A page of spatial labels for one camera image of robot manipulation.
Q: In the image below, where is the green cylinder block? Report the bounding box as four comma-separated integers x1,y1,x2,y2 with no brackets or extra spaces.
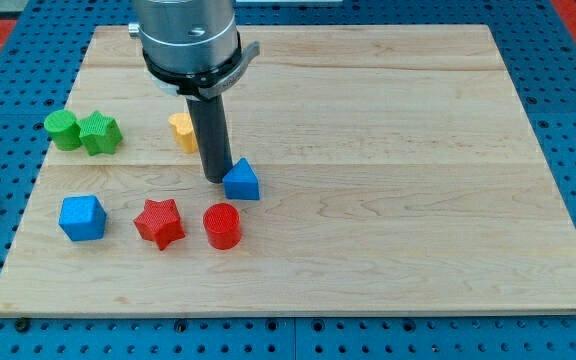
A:
44,109,82,151

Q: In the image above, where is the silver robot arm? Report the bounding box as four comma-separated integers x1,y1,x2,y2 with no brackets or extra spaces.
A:
129,0,260,101

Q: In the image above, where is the red star block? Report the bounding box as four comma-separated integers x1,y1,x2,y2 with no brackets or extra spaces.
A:
133,199,185,251

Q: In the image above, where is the green star block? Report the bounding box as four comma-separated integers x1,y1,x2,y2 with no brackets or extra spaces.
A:
77,110,123,156

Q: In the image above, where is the blue triangle block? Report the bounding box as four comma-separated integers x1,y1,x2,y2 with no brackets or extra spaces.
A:
222,158,260,200

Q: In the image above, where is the red cylinder block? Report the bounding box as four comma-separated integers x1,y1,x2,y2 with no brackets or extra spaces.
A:
203,203,242,250

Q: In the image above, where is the wooden board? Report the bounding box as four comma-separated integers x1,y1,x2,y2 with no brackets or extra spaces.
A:
0,25,576,318

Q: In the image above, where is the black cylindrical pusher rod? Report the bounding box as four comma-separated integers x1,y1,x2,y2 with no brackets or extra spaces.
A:
187,96,233,183

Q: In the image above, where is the yellow heart block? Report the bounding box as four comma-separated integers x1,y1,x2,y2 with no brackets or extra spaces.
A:
168,113,198,154

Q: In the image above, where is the blue cube block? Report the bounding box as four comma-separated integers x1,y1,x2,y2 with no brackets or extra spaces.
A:
58,195,107,242

